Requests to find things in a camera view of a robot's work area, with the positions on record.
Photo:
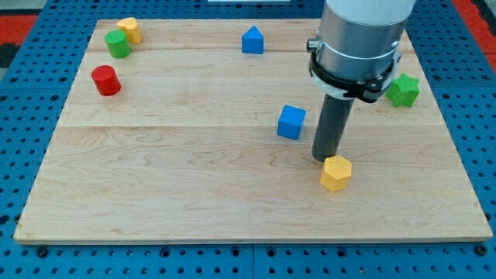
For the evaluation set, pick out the blue wooden cube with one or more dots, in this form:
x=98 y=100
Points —
x=290 y=122

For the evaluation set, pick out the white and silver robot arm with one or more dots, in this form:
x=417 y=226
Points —
x=354 y=54

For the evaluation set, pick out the light wooden board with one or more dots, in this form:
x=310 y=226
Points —
x=187 y=151

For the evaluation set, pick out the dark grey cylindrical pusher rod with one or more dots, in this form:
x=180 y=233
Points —
x=332 y=122

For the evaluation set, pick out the yellow hexagonal wooden block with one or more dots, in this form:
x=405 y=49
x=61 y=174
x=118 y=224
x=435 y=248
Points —
x=336 y=173

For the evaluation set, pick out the blue house-shaped wooden block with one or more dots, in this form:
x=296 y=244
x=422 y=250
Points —
x=253 y=41

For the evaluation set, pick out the red wooden cylinder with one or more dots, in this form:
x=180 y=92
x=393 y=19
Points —
x=106 y=80

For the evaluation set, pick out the green star wooden block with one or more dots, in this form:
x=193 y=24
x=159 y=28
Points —
x=403 y=91

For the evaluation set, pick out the green wooden cylinder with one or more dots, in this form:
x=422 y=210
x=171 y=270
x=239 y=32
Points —
x=117 y=44

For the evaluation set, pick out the yellow heart-shaped wooden block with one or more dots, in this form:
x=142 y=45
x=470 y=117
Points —
x=130 y=27

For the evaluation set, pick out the blue perforated metal base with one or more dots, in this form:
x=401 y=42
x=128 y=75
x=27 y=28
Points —
x=36 y=85

